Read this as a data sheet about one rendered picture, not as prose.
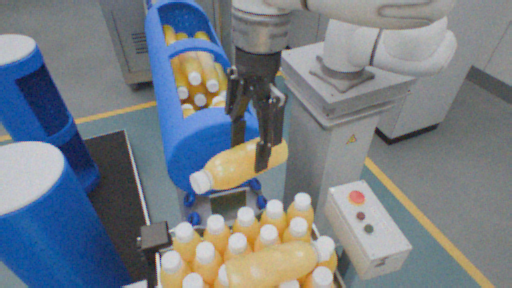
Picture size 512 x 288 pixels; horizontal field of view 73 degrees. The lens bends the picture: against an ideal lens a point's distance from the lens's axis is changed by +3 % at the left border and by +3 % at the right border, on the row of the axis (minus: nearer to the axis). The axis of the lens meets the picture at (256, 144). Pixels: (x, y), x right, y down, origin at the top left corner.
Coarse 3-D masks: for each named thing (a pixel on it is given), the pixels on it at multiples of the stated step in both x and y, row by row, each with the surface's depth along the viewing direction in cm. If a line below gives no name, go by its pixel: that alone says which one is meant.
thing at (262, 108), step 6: (252, 84) 55; (252, 90) 55; (252, 96) 56; (270, 96) 58; (258, 102) 56; (264, 102) 58; (258, 108) 56; (264, 108) 57; (258, 114) 58; (264, 114) 58; (258, 120) 58; (264, 120) 58; (258, 126) 59; (264, 126) 58; (264, 132) 58; (264, 138) 59; (258, 144) 59; (264, 144) 59
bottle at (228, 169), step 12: (240, 144) 67; (252, 144) 66; (216, 156) 63; (228, 156) 62; (240, 156) 63; (252, 156) 64; (276, 156) 67; (204, 168) 62; (216, 168) 60; (228, 168) 61; (240, 168) 62; (252, 168) 64; (216, 180) 60; (228, 180) 61; (240, 180) 63
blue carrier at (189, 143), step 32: (160, 0) 142; (160, 32) 124; (192, 32) 155; (160, 64) 112; (224, 64) 133; (160, 96) 103; (192, 128) 83; (224, 128) 85; (256, 128) 89; (192, 160) 89; (192, 192) 97
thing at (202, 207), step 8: (144, 0) 235; (152, 0) 221; (248, 192) 106; (200, 200) 104; (208, 200) 104; (248, 200) 104; (256, 200) 104; (200, 208) 102; (208, 208) 102; (256, 208) 101; (264, 208) 97; (184, 216) 106; (208, 216) 100; (256, 216) 97; (232, 224) 97; (200, 232) 94
